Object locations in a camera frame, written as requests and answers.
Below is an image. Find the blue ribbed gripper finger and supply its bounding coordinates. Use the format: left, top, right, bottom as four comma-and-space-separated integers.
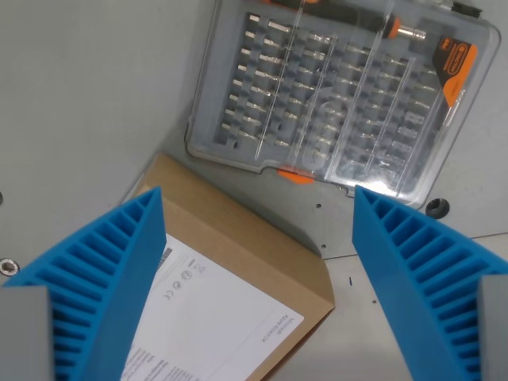
0, 186, 167, 381
352, 184, 508, 381

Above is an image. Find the white printed box label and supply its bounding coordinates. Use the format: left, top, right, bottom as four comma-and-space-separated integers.
118, 233, 306, 381

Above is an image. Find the brown cardboard box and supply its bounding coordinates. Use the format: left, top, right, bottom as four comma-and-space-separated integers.
118, 152, 337, 381

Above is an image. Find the orange case latch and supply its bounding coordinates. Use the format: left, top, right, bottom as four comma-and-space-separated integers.
277, 164, 314, 186

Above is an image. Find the clear screwdriver bit set case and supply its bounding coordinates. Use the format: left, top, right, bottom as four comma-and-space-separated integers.
184, 0, 503, 210

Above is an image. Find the orange black case sticker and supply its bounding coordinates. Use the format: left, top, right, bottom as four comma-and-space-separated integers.
432, 35, 479, 109

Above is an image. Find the black case hinge clip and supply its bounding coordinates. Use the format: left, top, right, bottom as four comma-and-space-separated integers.
452, 2, 483, 19

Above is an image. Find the black orange screwdriver handle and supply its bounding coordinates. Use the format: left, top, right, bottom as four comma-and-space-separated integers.
264, 0, 429, 43

